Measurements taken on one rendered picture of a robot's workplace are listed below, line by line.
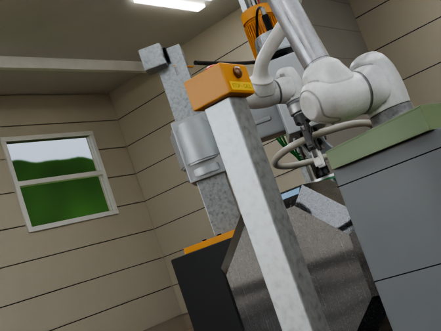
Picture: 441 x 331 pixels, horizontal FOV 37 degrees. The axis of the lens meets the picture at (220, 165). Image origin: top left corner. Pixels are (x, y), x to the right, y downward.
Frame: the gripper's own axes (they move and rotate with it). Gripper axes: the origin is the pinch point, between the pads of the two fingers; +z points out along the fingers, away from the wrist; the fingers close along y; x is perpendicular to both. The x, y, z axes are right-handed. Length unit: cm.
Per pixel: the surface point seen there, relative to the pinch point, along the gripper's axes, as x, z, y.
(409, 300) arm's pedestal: -19, 62, -37
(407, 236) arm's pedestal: -26, 43, -41
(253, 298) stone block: 60, 43, 38
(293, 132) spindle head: 21, -33, 73
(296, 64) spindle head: 7, -67, 72
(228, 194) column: 86, -26, 122
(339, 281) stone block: 16, 49, 28
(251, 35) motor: 38, -120, 131
